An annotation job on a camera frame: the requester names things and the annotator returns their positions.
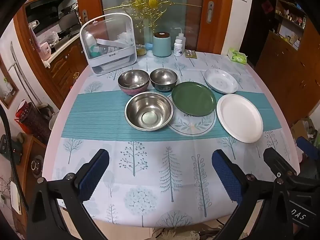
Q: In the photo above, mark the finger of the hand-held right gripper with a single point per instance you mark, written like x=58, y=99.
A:
x=308, y=147
x=275, y=158

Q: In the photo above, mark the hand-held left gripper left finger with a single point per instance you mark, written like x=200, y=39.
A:
x=93, y=175

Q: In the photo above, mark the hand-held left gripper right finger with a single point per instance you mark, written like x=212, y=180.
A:
x=227, y=177

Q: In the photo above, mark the plain white plate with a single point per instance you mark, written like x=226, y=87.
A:
x=240, y=117

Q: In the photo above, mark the large steel bowl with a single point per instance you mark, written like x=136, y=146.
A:
x=150, y=112

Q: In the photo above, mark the green plate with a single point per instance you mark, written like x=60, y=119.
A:
x=193, y=98

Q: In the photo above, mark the floral white plate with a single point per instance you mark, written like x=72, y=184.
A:
x=221, y=81

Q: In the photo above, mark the steel bowl pink outside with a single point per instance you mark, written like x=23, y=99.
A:
x=132, y=78

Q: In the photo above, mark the steel bowl dark outside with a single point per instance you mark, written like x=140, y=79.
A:
x=163, y=77

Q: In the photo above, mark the cardboard box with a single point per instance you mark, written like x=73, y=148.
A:
x=302, y=127

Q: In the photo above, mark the tree print tablecloth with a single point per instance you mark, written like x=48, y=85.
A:
x=112, y=120

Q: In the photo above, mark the tall wooden cabinet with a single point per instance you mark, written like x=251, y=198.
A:
x=280, y=75

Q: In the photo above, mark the red bag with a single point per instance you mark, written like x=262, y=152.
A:
x=23, y=110

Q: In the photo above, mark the green tissue pack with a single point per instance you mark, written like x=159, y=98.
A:
x=237, y=56

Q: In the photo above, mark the wooden kitchen cabinet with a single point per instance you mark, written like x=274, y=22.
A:
x=65, y=65

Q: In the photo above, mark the metal pole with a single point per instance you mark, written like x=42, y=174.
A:
x=23, y=75

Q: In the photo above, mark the gold blister pack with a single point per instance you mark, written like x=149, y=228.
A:
x=191, y=54

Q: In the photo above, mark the glass jar yellow contents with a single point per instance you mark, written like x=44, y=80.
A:
x=141, y=51

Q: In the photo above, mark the pink kitchen appliance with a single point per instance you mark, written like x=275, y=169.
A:
x=46, y=51

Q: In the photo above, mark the white pill bottle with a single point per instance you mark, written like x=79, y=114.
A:
x=178, y=47

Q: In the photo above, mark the blue face mask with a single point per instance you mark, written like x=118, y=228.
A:
x=149, y=46

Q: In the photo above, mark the teal canister brown lid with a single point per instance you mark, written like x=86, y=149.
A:
x=162, y=45

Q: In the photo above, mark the white squeeze bottle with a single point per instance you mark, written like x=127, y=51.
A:
x=182, y=35

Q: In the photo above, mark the frosted glass door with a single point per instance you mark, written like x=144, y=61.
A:
x=175, y=17

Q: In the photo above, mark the black wok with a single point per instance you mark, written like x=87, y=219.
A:
x=68, y=8

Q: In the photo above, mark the gold door ornament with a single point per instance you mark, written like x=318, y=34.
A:
x=151, y=2

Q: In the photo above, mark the wooden picture frame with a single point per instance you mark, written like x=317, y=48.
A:
x=13, y=95

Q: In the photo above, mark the clear storage box white frame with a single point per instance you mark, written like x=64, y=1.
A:
x=110, y=62

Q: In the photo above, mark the wooden wall shelf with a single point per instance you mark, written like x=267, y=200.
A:
x=287, y=30

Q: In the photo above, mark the red wall decoration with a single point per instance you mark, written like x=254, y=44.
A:
x=266, y=7

